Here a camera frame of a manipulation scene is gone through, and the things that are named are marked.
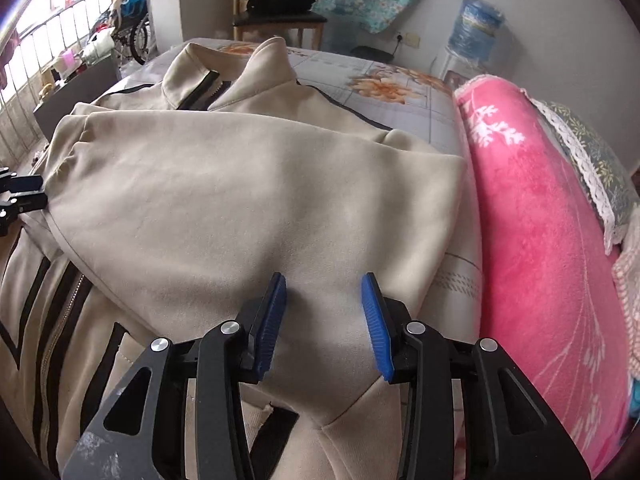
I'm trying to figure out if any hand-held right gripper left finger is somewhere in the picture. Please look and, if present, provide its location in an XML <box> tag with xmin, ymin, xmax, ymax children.
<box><xmin>60</xmin><ymin>272</ymin><xmax>288</xmax><ymax>480</ymax></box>

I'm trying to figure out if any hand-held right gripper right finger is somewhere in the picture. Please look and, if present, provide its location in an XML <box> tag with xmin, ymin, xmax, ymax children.
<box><xmin>361</xmin><ymin>272</ymin><xmax>593</xmax><ymax>480</ymax></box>

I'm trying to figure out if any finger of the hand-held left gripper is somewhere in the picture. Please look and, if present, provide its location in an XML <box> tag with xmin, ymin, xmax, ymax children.
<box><xmin>0</xmin><ymin>194</ymin><xmax>48</xmax><ymax>237</ymax></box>
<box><xmin>0</xmin><ymin>169</ymin><xmax>45</xmax><ymax>196</ymax></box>

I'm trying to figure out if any cream jacket with black trim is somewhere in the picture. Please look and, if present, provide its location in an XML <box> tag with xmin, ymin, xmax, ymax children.
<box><xmin>0</xmin><ymin>36</ymin><xmax>468</xmax><ymax>480</ymax></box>

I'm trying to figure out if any pile of colourful clothes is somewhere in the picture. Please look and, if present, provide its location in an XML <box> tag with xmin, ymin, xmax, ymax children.
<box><xmin>92</xmin><ymin>7</ymin><xmax>126</xmax><ymax>48</ymax></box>

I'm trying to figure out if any grey cabinet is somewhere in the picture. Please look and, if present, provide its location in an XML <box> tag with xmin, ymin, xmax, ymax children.
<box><xmin>34</xmin><ymin>52</ymin><xmax>123</xmax><ymax>136</ymax></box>

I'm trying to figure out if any mauve hanging coat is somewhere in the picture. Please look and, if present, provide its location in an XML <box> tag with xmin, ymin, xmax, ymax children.
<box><xmin>0</xmin><ymin>30</ymin><xmax>21</xmax><ymax>86</ymax></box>

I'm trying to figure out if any metal balcony railing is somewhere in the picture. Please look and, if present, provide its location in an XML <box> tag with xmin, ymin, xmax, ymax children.
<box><xmin>0</xmin><ymin>0</ymin><xmax>113</xmax><ymax>161</ymax></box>

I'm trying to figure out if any pink fleece blanket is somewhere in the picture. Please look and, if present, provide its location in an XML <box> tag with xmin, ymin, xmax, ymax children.
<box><xmin>452</xmin><ymin>77</ymin><xmax>640</xmax><ymax>480</ymax></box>

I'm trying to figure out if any wheelchair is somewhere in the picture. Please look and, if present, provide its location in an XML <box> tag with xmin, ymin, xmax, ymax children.
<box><xmin>107</xmin><ymin>0</ymin><xmax>153</xmax><ymax>66</ymax></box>

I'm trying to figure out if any pink checked cloth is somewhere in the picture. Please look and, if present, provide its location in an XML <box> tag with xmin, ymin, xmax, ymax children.
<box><xmin>612</xmin><ymin>247</ymin><xmax>640</xmax><ymax>321</ymax></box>

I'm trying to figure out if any white water dispenser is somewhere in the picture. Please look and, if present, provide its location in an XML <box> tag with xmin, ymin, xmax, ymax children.
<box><xmin>431</xmin><ymin>45</ymin><xmax>488</xmax><ymax>86</ymax></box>

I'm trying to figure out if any black low object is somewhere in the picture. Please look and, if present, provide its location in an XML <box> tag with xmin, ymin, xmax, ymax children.
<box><xmin>350</xmin><ymin>45</ymin><xmax>396</xmax><ymax>61</ymax></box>

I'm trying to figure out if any grey lace-trimmed pillow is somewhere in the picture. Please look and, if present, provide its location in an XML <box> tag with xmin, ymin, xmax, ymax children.
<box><xmin>520</xmin><ymin>87</ymin><xmax>640</xmax><ymax>256</ymax></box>

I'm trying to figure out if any wooden chair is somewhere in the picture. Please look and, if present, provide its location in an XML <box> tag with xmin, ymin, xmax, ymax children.
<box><xmin>227</xmin><ymin>0</ymin><xmax>328</xmax><ymax>51</ymax></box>

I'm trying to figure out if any black bag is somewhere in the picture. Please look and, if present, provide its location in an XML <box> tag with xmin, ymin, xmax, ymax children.
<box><xmin>246</xmin><ymin>0</ymin><xmax>316</xmax><ymax>15</ymax></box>

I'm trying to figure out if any blue water bottle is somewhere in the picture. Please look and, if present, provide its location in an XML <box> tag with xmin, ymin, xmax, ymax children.
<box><xmin>447</xmin><ymin>0</ymin><xmax>506</xmax><ymax>63</ymax></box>

